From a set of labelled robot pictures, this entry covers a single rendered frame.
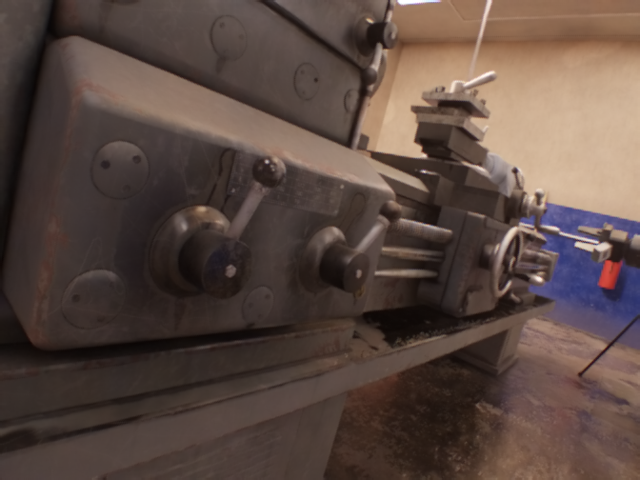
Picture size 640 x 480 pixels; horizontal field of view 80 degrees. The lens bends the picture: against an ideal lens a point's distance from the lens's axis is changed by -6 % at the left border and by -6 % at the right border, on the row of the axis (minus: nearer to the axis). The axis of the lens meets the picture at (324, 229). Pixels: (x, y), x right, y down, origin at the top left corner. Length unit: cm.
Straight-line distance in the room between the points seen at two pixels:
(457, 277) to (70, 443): 97
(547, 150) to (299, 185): 526
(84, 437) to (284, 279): 28
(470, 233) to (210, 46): 85
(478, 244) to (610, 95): 476
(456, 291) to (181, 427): 85
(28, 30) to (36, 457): 41
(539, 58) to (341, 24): 548
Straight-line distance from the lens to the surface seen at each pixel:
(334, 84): 75
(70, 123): 39
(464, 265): 118
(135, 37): 54
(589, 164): 559
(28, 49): 51
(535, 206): 133
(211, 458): 79
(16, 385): 58
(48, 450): 48
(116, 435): 50
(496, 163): 219
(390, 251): 91
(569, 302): 546
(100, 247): 40
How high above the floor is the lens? 74
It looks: 5 degrees down
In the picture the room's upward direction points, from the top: 15 degrees clockwise
